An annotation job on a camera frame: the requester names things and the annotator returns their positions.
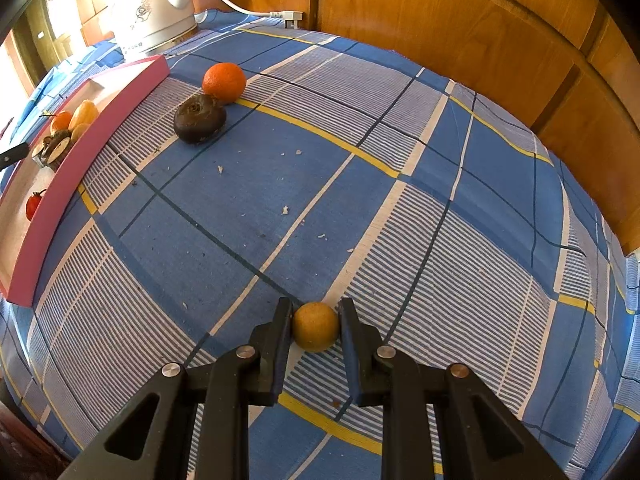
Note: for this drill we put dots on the wooden wardrobe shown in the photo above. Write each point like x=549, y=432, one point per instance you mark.
x=450, y=20

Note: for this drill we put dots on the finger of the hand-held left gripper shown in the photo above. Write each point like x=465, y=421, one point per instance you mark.
x=12, y=155

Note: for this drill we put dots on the pink shallow tray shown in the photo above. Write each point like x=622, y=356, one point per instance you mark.
x=95, y=150

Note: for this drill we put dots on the wood log piece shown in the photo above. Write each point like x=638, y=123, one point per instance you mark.
x=39, y=153
x=60, y=146

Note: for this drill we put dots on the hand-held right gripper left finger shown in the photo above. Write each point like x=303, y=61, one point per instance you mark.
x=277, y=360

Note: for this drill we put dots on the round yellow fruit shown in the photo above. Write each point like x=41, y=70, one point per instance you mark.
x=79, y=133
x=315, y=326

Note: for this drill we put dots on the blue plaid cloth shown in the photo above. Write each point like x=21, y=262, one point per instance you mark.
x=400, y=210

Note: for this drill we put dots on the small orange tangerine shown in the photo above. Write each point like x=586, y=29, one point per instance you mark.
x=61, y=121

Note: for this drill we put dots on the red cherry tomato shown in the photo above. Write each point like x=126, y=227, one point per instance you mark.
x=34, y=205

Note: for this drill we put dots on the oblong yellow fruit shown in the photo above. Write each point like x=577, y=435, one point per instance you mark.
x=83, y=112

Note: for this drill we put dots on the white electric kettle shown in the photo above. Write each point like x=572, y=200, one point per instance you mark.
x=145, y=15

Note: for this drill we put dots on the whole dark water chestnut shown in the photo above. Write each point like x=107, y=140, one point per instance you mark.
x=199, y=121

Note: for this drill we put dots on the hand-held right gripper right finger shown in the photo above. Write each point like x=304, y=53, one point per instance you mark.
x=352, y=360

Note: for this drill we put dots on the white power plug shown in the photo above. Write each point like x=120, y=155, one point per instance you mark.
x=289, y=19

